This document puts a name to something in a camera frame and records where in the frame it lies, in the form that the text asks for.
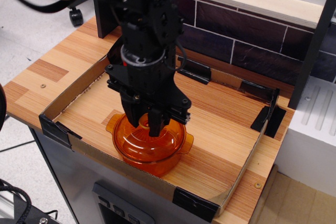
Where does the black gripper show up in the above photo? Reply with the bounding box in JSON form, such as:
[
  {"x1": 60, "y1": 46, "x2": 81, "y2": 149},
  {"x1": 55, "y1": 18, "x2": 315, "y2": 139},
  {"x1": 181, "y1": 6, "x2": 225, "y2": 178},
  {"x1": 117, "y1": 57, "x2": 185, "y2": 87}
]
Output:
[{"x1": 105, "y1": 44, "x2": 192, "y2": 137}]

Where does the orange transparent pot lid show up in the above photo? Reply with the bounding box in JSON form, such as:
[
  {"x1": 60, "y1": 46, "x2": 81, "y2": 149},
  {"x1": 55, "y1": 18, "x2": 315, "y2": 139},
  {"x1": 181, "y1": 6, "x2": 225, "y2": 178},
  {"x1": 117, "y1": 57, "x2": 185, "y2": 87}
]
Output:
[{"x1": 106, "y1": 114, "x2": 187, "y2": 163}]

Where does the orange transparent plastic pot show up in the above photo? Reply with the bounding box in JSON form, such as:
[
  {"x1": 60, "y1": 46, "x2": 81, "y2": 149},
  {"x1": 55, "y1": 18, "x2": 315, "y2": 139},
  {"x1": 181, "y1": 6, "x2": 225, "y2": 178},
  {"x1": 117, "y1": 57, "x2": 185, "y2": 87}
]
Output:
[{"x1": 106, "y1": 114, "x2": 194, "y2": 177}]

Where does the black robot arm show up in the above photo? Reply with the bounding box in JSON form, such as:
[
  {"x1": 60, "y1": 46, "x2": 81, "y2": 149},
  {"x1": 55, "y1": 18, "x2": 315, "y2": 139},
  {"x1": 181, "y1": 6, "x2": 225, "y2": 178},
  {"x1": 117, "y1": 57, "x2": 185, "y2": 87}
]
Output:
[{"x1": 22, "y1": 0, "x2": 191, "y2": 137}]

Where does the cardboard fence with black tape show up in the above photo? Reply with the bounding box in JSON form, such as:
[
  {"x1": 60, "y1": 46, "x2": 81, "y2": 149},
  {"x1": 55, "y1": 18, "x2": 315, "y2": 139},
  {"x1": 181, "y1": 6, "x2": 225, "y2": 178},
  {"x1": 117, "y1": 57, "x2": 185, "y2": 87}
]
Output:
[{"x1": 38, "y1": 34, "x2": 287, "y2": 223}]

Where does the toy oven control panel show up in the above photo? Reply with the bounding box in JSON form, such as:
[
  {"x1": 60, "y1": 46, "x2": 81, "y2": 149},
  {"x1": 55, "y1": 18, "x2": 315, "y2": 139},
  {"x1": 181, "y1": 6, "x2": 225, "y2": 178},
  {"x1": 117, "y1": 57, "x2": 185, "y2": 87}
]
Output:
[{"x1": 92, "y1": 183, "x2": 155, "y2": 224}]

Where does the white toy sink unit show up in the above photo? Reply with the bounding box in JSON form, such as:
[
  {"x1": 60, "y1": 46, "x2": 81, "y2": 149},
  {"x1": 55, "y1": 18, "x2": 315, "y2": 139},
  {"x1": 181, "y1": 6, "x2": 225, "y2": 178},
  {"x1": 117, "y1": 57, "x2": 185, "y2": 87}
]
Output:
[{"x1": 275, "y1": 77, "x2": 335, "y2": 196}]

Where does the office chair base with casters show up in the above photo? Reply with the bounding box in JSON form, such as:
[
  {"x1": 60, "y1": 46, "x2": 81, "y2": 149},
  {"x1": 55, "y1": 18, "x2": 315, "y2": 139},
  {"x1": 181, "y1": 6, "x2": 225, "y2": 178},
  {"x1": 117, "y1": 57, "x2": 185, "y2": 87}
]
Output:
[{"x1": 7, "y1": 0, "x2": 87, "y2": 27}]

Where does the dark left upright post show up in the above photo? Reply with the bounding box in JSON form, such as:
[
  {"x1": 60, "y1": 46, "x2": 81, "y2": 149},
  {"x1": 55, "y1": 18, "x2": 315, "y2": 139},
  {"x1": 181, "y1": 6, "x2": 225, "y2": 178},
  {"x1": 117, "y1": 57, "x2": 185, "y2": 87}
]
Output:
[{"x1": 93, "y1": 0, "x2": 119, "y2": 38}]

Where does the dark upright post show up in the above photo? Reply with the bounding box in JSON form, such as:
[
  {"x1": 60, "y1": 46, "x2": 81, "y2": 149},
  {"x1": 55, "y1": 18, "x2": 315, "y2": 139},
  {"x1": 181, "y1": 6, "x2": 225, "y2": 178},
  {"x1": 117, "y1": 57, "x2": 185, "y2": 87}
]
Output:
[
  {"x1": 288, "y1": 0, "x2": 335, "y2": 110},
  {"x1": 93, "y1": 0, "x2": 119, "y2": 38}
]

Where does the black braided cable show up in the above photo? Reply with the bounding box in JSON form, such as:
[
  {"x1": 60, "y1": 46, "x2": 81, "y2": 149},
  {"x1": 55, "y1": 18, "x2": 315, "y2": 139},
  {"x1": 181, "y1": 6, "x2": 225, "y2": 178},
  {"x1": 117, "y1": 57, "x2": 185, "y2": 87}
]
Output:
[{"x1": 0, "y1": 178, "x2": 59, "y2": 224}]

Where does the dark right upright post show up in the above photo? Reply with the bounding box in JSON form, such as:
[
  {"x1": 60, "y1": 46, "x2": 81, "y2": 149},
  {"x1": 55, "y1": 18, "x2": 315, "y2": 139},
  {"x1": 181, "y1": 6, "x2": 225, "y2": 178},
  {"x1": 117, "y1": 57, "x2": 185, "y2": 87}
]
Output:
[{"x1": 288, "y1": 0, "x2": 335, "y2": 110}]

